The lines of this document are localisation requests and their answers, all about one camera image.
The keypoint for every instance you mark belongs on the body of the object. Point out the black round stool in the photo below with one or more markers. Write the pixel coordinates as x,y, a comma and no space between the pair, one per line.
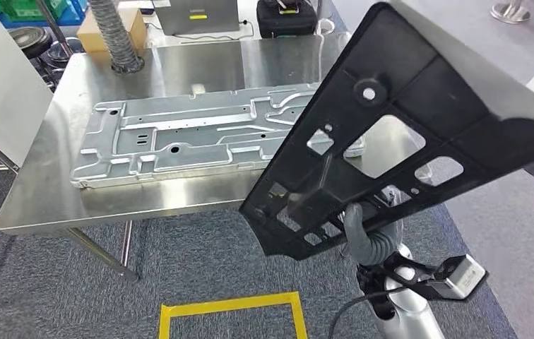
28,39

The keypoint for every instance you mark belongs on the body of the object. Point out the stamped silver metal plate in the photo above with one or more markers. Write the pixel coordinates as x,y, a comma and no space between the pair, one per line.
178,140

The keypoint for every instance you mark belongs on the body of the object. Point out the green plastic crate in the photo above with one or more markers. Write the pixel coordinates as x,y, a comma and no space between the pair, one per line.
28,8

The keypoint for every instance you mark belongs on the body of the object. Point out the white cabinet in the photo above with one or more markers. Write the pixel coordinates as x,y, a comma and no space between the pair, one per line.
5,84

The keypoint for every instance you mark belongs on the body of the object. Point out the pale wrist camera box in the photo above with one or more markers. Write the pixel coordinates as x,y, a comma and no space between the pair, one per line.
459,278

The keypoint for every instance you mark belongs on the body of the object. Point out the black plastic panel part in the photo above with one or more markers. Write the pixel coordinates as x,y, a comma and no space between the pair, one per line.
412,79

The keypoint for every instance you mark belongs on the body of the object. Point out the yellow floor tape square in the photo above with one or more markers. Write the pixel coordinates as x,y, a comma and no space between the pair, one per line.
229,304

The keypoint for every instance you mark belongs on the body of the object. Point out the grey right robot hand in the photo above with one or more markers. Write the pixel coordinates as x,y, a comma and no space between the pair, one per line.
355,224

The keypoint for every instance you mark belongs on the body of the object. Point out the brown cardboard box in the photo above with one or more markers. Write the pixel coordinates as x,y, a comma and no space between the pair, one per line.
137,28

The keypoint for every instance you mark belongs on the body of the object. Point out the stainless steel workbench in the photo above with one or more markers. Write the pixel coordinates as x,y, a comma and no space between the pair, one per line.
108,206

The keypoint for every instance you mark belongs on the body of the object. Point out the grey laptop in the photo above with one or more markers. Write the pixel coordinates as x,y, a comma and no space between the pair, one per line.
211,23

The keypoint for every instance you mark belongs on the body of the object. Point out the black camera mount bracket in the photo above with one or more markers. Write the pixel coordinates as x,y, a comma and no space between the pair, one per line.
388,269

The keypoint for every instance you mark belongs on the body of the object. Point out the black bag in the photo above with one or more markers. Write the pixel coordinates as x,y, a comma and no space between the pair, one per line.
285,25

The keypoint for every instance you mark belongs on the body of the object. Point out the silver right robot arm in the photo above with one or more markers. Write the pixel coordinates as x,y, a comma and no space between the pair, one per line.
407,318

